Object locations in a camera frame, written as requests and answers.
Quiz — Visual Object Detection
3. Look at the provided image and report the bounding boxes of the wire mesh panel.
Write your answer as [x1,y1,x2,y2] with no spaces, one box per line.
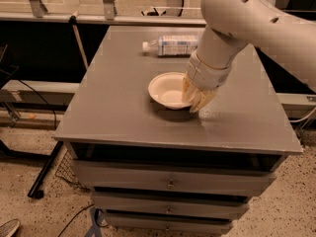
[55,151,89,192]

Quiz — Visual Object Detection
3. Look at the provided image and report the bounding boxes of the shoe tip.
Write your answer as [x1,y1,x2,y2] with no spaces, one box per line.
[0,219,21,237]

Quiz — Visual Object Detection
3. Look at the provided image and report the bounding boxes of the blue metal stand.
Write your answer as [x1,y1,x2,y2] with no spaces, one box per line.
[84,207,105,237]

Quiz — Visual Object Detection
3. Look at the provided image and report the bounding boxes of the bottom grey drawer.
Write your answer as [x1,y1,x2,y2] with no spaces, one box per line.
[106,212,232,235]

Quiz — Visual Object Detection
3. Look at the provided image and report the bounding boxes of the middle grey drawer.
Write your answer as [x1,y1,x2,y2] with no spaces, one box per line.
[92,192,249,220]

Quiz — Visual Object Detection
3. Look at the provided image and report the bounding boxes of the black floor cable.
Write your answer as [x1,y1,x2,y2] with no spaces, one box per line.
[57,203,96,237]

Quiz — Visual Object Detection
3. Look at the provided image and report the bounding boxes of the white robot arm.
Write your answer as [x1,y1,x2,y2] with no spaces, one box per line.
[183,0,316,113]

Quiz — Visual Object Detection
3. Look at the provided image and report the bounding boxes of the clear plastic water bottle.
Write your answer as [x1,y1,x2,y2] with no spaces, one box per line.
[142,35,199,57]

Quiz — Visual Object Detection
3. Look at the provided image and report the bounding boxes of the grey drawer cabinet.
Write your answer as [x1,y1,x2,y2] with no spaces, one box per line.
[53,25,303,236]

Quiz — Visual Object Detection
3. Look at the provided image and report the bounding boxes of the white paper bowl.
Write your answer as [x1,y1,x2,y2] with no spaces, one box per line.
[148,72,192,110]

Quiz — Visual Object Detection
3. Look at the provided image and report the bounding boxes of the black floor bar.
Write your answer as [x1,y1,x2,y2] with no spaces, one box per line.
[28,141,62,199]

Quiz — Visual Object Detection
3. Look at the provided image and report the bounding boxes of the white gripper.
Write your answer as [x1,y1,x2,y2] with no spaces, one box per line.
[182,50,231,113]

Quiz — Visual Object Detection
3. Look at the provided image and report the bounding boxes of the top grey drawer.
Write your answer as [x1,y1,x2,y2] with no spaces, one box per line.
[71,160,276,197]

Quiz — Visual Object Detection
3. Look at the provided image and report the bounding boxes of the grey drawer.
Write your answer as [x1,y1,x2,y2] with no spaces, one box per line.
[71,160,276,197]
[92,192,249,220]
[106,212,232,235]

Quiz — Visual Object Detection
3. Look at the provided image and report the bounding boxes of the wooden broom handle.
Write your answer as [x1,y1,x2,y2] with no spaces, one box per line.
[69,11,89,70]

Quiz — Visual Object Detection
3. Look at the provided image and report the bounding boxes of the metal frame rail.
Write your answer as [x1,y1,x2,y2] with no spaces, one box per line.
[0,12,206,28]

